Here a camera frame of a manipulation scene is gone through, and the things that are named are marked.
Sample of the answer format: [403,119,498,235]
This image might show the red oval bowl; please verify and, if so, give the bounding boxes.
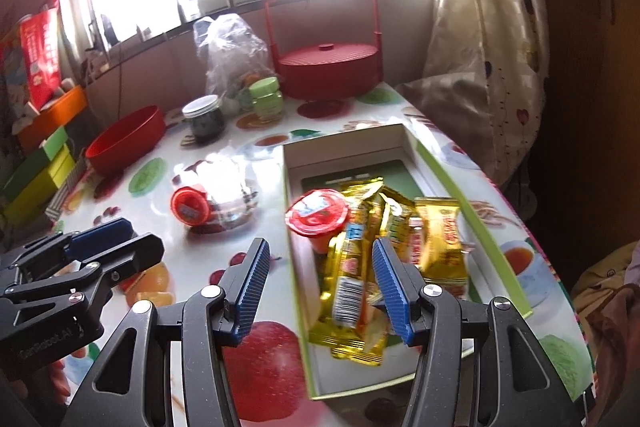
[85,105,166,176]

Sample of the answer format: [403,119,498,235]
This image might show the cream patterned curtain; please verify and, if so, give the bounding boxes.
[397,0,550,187]

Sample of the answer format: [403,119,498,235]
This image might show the left hand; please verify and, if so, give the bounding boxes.
[14,355,73,405]

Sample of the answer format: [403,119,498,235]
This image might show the clear plastic bag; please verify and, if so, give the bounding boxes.
[193,14,274,112]

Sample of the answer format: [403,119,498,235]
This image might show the red snack bag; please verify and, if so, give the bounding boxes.
[20,0,61,110]

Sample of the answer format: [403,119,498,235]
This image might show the pink red jelly cup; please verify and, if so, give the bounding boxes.
[170,186,212,227]

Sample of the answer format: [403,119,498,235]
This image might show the yellow snack bar packet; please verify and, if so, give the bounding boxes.
[378,185,414,261]

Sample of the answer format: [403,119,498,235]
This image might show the orange box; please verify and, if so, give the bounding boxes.
[17,86,88,154]

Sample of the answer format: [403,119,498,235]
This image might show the green yellow stacked boxes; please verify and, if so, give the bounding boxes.
[1,126,75,227]

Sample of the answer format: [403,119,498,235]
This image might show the green lidded jar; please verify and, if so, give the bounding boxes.
[248,76,283,122]

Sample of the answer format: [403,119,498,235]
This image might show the green white cardboard box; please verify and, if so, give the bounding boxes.
[281,122,535,402]

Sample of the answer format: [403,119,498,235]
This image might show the dark jar white lid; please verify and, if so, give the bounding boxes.
[182,94,226,144]

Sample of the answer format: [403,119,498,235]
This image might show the gold peanut candy packet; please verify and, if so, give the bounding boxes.
[416,197,469,294]

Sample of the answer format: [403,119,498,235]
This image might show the long yellow snack bar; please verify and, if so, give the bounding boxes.
[308,180,387,366]

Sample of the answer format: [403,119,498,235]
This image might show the red basket with handle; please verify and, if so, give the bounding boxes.
[264,0,383,102]

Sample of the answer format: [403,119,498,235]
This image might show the pile of clothes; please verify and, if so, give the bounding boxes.
[570,243,639,426]

